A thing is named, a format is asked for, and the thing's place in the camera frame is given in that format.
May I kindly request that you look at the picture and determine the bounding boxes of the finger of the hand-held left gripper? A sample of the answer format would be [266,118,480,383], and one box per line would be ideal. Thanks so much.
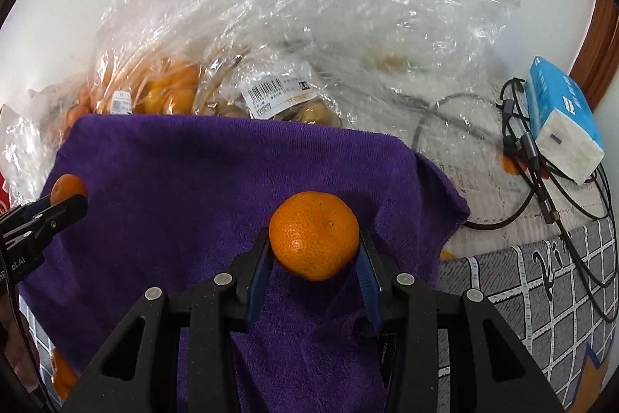
[29,194,89,236]

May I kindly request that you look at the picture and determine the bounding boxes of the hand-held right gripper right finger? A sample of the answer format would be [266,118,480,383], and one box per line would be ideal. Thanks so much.
[355,226,566,413]

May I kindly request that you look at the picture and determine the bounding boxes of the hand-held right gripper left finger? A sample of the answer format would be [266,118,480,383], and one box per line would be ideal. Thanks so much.
[60,226,276,413]

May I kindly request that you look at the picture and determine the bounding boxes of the small mandarin orange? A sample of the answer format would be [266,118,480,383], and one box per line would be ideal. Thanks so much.
[50,174,89,207]

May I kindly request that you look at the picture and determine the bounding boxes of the large mandarin orange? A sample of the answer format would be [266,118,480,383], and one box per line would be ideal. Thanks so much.
[268,191,361,282]

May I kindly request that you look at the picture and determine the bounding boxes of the clear plastic bag of oranges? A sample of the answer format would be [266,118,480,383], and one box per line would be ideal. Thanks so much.
[72,2,214,118]

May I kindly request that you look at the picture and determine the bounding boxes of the clear labelled bag of fruit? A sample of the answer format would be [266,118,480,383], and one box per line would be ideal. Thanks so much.
[193,50,354,128]

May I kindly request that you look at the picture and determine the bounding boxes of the translucent white plastic bag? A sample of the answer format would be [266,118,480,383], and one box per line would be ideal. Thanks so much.
[0,101,73,196]

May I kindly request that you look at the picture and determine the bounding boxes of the purple towel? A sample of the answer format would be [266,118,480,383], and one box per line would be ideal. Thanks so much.
[19,113,472,413]

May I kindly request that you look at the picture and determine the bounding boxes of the white quilted bed sheet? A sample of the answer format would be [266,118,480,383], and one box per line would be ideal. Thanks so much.
[339,69,605,264]

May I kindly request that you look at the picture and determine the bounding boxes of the grey checkered blanket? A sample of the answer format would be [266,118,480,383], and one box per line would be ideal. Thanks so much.
[19,212,619,413]

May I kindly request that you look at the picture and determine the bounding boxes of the blue tissue pack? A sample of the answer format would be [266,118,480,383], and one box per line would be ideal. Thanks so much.
[525,56,606,185]

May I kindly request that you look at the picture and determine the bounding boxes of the large crumpled clear plastic bag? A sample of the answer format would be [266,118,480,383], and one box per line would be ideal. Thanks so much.
[140,0,520,153]

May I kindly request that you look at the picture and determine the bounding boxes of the grey cable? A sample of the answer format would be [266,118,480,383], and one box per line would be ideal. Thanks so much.
[411,96,504,153]

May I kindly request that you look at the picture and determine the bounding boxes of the black cable bundle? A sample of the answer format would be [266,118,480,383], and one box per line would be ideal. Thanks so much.
[464,77,619,322]

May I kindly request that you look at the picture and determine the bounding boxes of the brown wooden door frame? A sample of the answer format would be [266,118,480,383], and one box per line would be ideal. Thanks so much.
[568,0,619,109]

